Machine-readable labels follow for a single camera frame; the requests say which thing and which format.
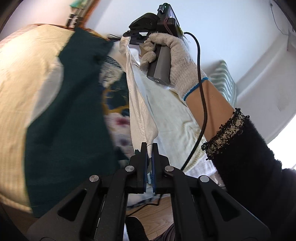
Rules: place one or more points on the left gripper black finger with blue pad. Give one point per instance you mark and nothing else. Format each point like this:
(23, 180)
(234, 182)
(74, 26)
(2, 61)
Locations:
(95, 210)
(201, 209)

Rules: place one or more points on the cream white small garment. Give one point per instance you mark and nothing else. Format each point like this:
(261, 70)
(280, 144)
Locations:
(142, 125)

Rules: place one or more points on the dark green cloth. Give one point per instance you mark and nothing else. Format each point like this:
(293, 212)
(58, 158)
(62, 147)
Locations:
(69, 141)

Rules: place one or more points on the green white striped pillow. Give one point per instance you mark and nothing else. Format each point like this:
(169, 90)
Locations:
(223, 81)

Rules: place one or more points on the colourful framed stand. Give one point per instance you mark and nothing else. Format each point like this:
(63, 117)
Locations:
(80, 13)

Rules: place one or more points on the bare forearm black sleeve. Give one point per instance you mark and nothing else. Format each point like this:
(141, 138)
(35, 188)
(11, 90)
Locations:
(248, 168)

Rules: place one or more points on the patterned cream bed cover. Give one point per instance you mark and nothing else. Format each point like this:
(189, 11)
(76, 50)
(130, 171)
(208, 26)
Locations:
(30, 80)

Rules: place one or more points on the white knit gloved hand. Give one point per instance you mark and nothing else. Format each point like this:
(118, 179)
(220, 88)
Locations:
(184, 71)

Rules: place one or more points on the black handheld left gripper finger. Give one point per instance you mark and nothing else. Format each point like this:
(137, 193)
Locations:
(136, 37)

